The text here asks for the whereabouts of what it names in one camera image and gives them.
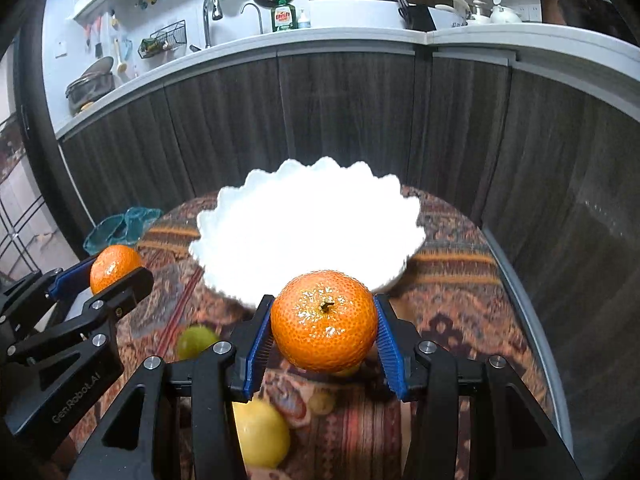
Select orange tangerine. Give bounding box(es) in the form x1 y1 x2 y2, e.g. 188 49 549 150
89 245 143 295
270 271 378 374

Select green apple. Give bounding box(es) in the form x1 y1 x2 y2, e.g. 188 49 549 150
174 325 219 361

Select yellow lemon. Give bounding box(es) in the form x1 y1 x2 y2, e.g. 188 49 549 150
232 399 291 469

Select small tan longan fruit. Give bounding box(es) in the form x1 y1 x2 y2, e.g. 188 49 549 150
307 389 336 416

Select chrome kitchen faucet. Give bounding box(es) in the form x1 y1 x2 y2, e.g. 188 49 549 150
203 0 224 48

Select white kitchen countertop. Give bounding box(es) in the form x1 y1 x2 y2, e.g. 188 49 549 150
55 24 639 141

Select teal lined trash bin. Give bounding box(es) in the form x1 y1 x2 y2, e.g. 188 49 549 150
82 214 126 255
124 207 163 246

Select patterned paisley tablecloth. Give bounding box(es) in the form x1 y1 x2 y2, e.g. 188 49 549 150
39 185 557 480

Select white scalloped ceramic bowl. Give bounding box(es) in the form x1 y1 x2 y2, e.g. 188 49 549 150
189 156 426 310

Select grey lidded pot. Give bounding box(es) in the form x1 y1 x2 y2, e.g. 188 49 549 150
65 56 115 115

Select dark wood base cabinets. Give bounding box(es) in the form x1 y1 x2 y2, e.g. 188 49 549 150
63 52 639 478

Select green dish soap bottle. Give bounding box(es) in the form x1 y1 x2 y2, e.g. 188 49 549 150
271 0 298 32

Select white teapot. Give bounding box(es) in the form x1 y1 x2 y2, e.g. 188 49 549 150
489 4 522 24

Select black wire sink rack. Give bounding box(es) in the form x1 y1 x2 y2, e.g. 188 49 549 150
138 20 186 58

